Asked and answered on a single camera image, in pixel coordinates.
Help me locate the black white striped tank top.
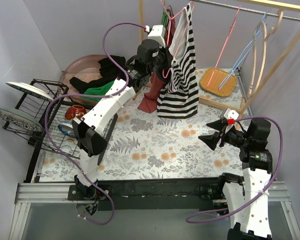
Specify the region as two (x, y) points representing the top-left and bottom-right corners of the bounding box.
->
(157, 2), (199, 119)

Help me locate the wooden hanger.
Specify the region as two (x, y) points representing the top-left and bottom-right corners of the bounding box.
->
(247, 9), (284, 99)

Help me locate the blue patterned plate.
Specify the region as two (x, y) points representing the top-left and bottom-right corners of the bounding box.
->
(0, 105), (44, 132)

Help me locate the green plastic hanger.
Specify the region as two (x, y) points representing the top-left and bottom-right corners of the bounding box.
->
(161, 8), (171, 28)

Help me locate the blue wire hanger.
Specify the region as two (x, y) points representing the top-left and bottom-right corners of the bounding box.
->
(218, 11), (268, 90)

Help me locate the red tank top green trim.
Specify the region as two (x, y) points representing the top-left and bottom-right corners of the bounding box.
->
(138, 5), (176, 114)

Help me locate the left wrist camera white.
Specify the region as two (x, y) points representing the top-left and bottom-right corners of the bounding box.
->
(147, 24), (166, 48)

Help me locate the black wire dish rack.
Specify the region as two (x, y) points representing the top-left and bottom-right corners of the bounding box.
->
(2, 79), (118, 183)

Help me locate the pink wire hanger rear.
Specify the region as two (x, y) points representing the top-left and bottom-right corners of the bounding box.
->
(206, 6), (241, 88)

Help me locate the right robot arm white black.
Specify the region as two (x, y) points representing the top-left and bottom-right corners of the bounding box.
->
(199, 118), (273, 240)

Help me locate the pink wire hanger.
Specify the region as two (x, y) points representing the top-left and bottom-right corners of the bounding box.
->
(206, 6), (241, 88)
(159, 0), (195, 80)

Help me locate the metal hanging rod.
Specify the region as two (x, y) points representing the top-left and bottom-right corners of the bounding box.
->
(194, 0), (300, 22)

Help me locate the wooden clothes rack frame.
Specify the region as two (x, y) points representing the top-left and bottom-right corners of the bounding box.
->
(132, 0), (300, 118)

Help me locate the green garment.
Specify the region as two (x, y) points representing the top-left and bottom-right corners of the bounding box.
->
(83, 80), (115, 96)

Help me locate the aluminium frame rail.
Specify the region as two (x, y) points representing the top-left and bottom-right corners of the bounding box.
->
(8, 181), (300, 240)

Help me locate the orange woven bamboo tray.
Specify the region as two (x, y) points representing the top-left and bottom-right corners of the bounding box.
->
(199, 68), (237, 97)

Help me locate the white plate dark rim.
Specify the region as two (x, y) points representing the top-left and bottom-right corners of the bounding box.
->
(6, 82), (54, 102)

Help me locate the floral tablecloth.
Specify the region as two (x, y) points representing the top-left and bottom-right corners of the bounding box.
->
(37, 70), (243, 183)

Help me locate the pink translucent plastic basin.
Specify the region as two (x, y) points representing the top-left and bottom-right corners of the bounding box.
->
(59, 54), (107, 94)

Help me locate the pink wire hanger front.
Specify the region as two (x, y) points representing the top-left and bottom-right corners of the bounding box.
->
(159, 0), (195, 80)

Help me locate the black garment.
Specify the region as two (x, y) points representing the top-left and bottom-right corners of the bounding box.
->
(69, 57), (124, 94)

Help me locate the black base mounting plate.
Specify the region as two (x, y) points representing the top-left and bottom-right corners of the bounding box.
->
(67, 177), (226, 211)

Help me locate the blue white ceramic bowl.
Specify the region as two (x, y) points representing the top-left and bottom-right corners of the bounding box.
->
(57, 120), (76, 138)

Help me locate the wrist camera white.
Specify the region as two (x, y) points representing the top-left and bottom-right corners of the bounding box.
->
(147, 24), (166, 48)
(220, 108), (239, 125)

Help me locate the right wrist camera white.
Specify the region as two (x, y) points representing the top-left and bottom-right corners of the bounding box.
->
(220, 108), (239, 125)

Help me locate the red floral bowl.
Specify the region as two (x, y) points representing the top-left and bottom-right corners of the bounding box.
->
(64, 104), (87, 121)

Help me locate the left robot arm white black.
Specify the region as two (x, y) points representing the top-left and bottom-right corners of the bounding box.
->
(72, 38), (172, 200)

